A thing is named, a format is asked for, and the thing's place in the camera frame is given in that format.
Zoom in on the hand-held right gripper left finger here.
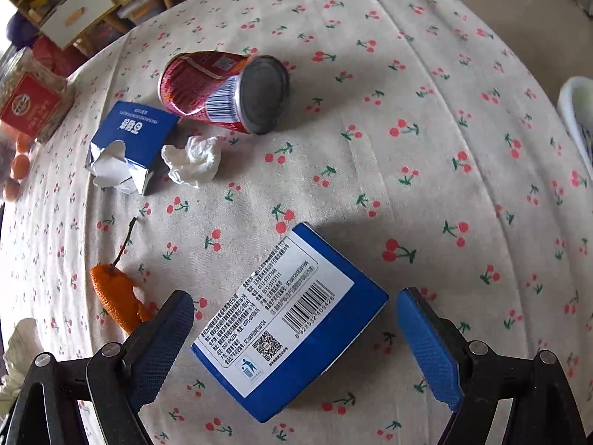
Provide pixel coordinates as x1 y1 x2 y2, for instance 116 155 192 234
4 290 195 445

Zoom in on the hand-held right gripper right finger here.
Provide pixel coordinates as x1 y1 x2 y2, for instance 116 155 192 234
396 287 589 445

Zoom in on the blue box with white label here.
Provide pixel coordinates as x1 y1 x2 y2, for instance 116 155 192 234
190 221 389 424

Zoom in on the white dotted plastic bin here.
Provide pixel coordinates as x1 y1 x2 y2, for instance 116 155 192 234
555 76 593 182

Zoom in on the orange peel with stem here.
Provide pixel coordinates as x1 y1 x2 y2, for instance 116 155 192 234
90 216 154 335

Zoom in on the crumpled beige paper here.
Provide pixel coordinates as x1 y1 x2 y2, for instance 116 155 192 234
0 317 46 409

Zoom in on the cherry print tablecloth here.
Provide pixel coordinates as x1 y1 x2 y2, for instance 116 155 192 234
0 0 593 445

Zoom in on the crumpled white tissue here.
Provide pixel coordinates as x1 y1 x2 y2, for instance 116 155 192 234
160 134 223 190

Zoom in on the small torn blue carton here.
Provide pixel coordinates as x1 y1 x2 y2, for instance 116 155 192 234
84 100 181 197

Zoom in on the red drink can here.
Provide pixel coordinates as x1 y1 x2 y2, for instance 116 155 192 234
157 50 292 136

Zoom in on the clear jar with red label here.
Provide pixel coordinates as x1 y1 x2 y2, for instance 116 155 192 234
0 45 77 145

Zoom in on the dark purple hat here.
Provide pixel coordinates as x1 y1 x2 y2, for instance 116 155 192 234
6 11 39 48

